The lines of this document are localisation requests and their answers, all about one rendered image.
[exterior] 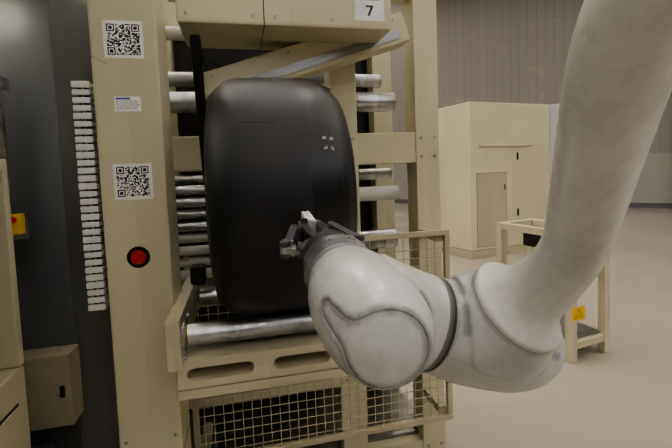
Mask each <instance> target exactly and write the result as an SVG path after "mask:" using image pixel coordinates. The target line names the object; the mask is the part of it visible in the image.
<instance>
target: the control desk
mask: <svg viewBox="0 0 672 448"><path fill-rule="evenodd" d="M23 363H24V355H23V344H22V333H21V321H20V310H19V299H18V287H17V276H16V265H15V254H14V242H13V231H12V220H11V209H10V197H9V186H8V175H7V163H6V160H5V159H0V448H31V442H30V430H29V419H28V408H27V397H26V385H25V374H24V366H23V365H22V364H23Z"/></svg>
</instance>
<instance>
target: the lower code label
mask: <svg viewBox="0 0 672 448"><path fill-rule="evenodd" d="M112 167H113V180H114V194H115V200H133V199H153V198H154V196H153V181H152V166H151V163H132V164H112Z"/></svg>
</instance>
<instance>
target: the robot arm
mask: <svg viewBox="0 0 672 448"><path fill-rule="evenodd" d="M671 92H672V0H584V2H583V5H582V7H581V10H580V13H579V16H578V19H577V22H576V25H575V29H574V32H573V35H572V39H571V43H570V48H569V52H568V56H567V60H566V65H565V70H564V76H563V82H562V89H561V97H560V104H559V112H558V120H557V128H556V136H555V145H554V153H553V161H552V169H551V178H550V186H549V194H548V202H547V210H546V218H545V225H544V229H543V233H542V236H541V238H540V240H539V242H538V244H537V245H536V247H535V248H534V249H533V250H532V251H531V252H530V253H529V254H528V255H527V256H526V257H525V258H523V259H522V260H521V261H519V262H517V263H515V264H512V265H506V264H502V263H498V262H489V263H486V264H484V265H483V266H481V267H479V268H476V269H474V270H471V271H468V272H464V273H460V274H455V275H453V276H452V278H451V279H446V278H442V277H438V276H435V275H432V274H429V273H426V272H424V271H421V270H419V269H416V268H414V267H411V266H409V265H407V264H404V263H402V262H400V261H398V260H396V259H394V258H392V257H390V256H388V255H386V254H378V253H376V252H374V251H371V250H369V249H368V248H367V247H366V246H365V235H363V234H359V233H355V232H353V231H351V230H349V229H347V228H345V227H343V226H341V225H339V224H337V223H335V222H333V221H330V222H328V224H325V223H324V222H323V221H320V220H318V219H316V220H315V219H314V217H313V216H312V215H311V213H310V212H309V211H306V212H305V211H302V212H301V221H298V225H296V224H292V225H290V228H289V230H288V233H287V235H286V238H285V239H283V240H281V241H280V258H281V259H288V258H289V257H290V256H291V257H294V255H296V258H297V259H298V260H300V261H302V263H303V266H304V282H305V284H306V287H307V290H308V305H309V311H310V315H311V318H312V321H313V324H314V327H315V329H316V331H317V334H318V336H319V338H320V340H321V342H322V344H323V345H324V347H325V349H326V350H327V352H328V353H329V355H330V356H331V357H332V359H333V360H334V361H335V363H336V364H337V365H338V366H339V367H340V368H341V369H342V370H343V371H344V372H345V373H346V374H347V375H348V376H350V377H351V378H352V379H354V380H355V381H357V382H359V383H360V384H362V385H364V386H366V387H369V388H372V389H377V390H392V389H396V388H400V387H402V386H405V385H407V384H409V383H410V382H412V381H413V380H415V379H416V378H417V377H418V376H419V375H420V374H421V373H422V372H423V373H427V374H430V375H432V376H435V377H437V378H439V379H441V380H444V381H447V382H451V383H454V384H457V385H461V386H466V387H470V388H475V389H481V390H487V391H494V392H501V393H519V392H526V391H531V390H535V389H538V388H541V387H543V386H545V385H547V384H548V383H550V382H551V381H552V380H554V379H555V378H556V377H557V375H558V374H559V373H560V371H561V369H562V367H563V365H564V361H565V355H566V348H565V342H564V337H563V334H562V332H561V325H560V319H561V317H562V316H563V315H564V313H565V312H566V311H567V310H568V309H569V308H570V307H571V306H572V305H573V304H574V303H575V302H576V301H577V300H578V299H579V298H580V297H581V295H582V294H583V293H584V292H585V291H586V290H587V289H588V288H589V286H590V285H591V284H592V283H593V281H594V280H595V279H596V278H597V276H598V275H599V273H600V272H601V270H602V268H603V267H604V265H605V263H606V261H607V259H608V257H609V255H610V253H611V251H612V249H613V246H614V244H615V242H616V239H617V237H618V234H619V231H620V229H621V226H622V223H623V221H624V218H625V215H626V213H627V210H628V207H629V204H630V202H631V199H632V196H633V194H634V191H635V188H636V186H637V183H638V180H639V177H640V175H641V172H642V169H643V167H644V164H645V161H646V158H647V156H648V153H649V150H650V148H651V145H652V142H653V140H654V137H655V134H656V131H657V129H658V126H659V123H660V121H661V118H662V115H663V113H664V110H665V107H666V105H667V102H668V99H669V97H670V94H671ZM298 237H301V239H302V240H303V242H302V243H300V244H298V245H297V242H298ZM296 245H297V246H296Z"/></svg>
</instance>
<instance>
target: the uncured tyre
mask: <svg viewBox="0 0 672 448"><path fill-rule="evenodd" d="M240 121H277V122H266V123H240ZM320 134H331V135H334V136H335V142H336V150H337V153H334V152H322V144H321V137H320ZM204 182H205V203H206V219H207V232H208V244H209V254H210V263H211V270H212V276H213V280H214V285H215V289H216V293H217V298H218V302H219V304H221V305H222V306H223V307H224V308H226V309H227V310H228V311H230V312H231V313H232V314H234V315H235V316H236V317H243V318H244V317H253V316H262V315H270V314H279V313H288V312H297V311H306V310H309V305H308V290H307V287H306V284H305V282H304V266H303V263H302V261H300V260H298V259H297V258H296V255H294V257H291V256H290V257H289V258H288V259H281V258H280V241H281V240H283V239H285V238H286V235H287V233H288V230H289V228H290V225H292V224H296V225H298V221H301V212H302V211H305V212H306V211H309V212H310V213H311V215H312V216H313V217H314V219H315V220H316V219H318V220H320V221H323V222H324V223H325V224H328V222H330V221H333V222H335V223H337V224H339V225H341V226H343V227H345V228H347V229H349V230H351V231H353V232H355V233H357V225H358V205H357V184H356V172H355V163H354V155H353V149H352V143H351V138H350V133H349V129H348V125H347V121H346V118H345V115H344V112H343V109H342V107H341V105H340V103H339V102H338V100H337V99H336V98H335V97H334V96H333V95H332V94H331V93H330V92H329V91H328V90H327V89H326V88H325V87H324V86H323V85H322V84H321V83H319V82H317V81H313V80H310V79H307V78H233V79H229V80H225V81H223V82H222V83H221V84H220V85H219V86H218V87H217V88H216V89H215V90H214V91H213V92H211V93H210V94H209V95H208V98H207V106H206V114H205V123H204Z"/></svg>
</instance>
